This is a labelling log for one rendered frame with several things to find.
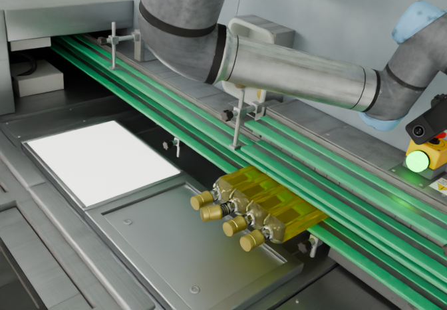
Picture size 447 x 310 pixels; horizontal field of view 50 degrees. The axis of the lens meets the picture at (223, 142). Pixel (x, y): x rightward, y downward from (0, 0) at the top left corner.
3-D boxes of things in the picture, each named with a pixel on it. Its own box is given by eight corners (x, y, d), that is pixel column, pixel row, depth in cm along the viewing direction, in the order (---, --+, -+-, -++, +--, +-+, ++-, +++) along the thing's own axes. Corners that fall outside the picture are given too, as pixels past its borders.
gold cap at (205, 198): (203, 199, 117) (189, 205, 114) (204, 187, 115) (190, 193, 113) (213, 207, 115) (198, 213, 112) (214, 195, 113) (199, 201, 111)
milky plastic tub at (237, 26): (241, 84, 150) (220, 89, 145) (250, 13, 139) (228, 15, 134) (281, 105, 139) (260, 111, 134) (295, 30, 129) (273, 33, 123)
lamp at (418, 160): (408, 163, 105) (400, 167, 104) (414, 146, 103) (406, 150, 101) (426, 173, 103) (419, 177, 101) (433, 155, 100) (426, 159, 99)
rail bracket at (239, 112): (249, 139, 134) (215, 150, 126) (257, 84, 126) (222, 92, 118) (257, 144, 132) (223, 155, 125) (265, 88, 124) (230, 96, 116)
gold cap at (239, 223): (235, 224, 110) (221, 231, 107) (237, 211, 108) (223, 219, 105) (246, 233, 108) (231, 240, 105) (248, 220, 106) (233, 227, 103)
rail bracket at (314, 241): (325, 239, 123) (291, 260, 115) (330, 218, 120) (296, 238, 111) (337, 248, 121) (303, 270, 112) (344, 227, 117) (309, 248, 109)
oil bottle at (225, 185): (267, 173, 133) (207, 198, 120) (269, 155, 130) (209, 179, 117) (281, 183, 129) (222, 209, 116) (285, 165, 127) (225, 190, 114)
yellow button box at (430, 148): (417, 157, 111) (401, 165, 107) (428, 128, 108) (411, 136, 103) (446, 170, 107) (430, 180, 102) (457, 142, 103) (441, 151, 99)
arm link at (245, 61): (122, 86, 72) (403, 146, 83) (134, 24, 65) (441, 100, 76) (131, 43, 80) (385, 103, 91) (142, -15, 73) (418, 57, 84)
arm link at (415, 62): (371, 60, 78) (428, 100, 75) (408, 0, 71) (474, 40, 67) (389, 47, 83) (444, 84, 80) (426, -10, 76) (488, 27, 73)
